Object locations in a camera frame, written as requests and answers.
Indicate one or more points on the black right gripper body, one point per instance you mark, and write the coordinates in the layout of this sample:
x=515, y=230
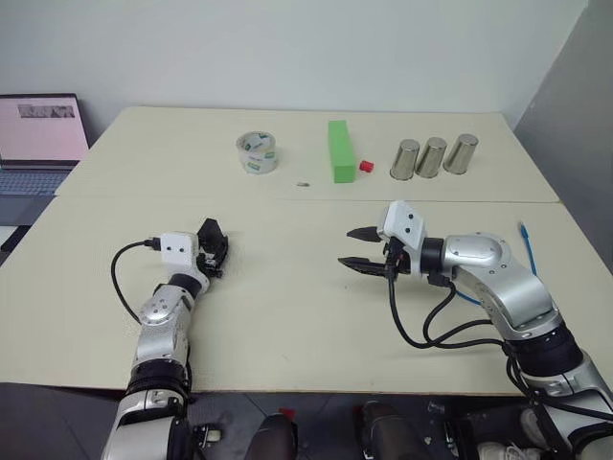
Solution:
x=396, y=259

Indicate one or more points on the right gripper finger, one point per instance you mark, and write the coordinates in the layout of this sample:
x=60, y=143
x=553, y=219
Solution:
x=366, y=234
x=364, y=266

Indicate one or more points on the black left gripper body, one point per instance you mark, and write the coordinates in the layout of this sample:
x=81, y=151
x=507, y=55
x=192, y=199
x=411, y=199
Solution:
x=213, y=262

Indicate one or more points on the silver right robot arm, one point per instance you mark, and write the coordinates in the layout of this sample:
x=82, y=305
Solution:
x=507, y=282

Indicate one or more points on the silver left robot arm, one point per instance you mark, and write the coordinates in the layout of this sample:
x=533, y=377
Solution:
x=160, y=330

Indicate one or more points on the small red cap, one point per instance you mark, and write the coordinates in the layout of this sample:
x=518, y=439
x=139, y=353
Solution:
x=366, y=166

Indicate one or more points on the steel cup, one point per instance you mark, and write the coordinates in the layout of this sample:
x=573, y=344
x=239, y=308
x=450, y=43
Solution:
x=431, y=157
x=404, y=160
x=460, y=154

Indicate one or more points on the green rectangular block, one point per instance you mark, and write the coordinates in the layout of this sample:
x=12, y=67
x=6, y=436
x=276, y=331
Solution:
x=341, y=153

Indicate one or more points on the clear packing tape roll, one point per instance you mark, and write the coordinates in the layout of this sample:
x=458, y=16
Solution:
x=257, y=153

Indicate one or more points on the small red object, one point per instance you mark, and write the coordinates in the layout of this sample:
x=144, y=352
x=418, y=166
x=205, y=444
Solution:
x=287, y=412

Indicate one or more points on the dark rounded shape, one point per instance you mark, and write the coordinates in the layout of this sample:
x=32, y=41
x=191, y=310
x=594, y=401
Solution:
x=385, y=431
x=277, y=438

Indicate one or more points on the open grey laptop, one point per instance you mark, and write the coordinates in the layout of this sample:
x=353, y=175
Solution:
x=38, y=139

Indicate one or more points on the white sneaker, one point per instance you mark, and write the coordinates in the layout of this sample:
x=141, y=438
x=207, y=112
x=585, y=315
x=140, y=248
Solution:
x=503, y=451

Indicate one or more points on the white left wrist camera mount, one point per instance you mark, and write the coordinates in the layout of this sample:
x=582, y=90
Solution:
x=178, y=249

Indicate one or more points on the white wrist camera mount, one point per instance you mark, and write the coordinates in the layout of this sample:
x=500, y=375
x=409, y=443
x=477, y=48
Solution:
x=407, y=223
x=178, y=249

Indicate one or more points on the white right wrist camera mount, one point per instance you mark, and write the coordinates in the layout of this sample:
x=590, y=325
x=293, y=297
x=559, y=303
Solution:
x=407, y=223

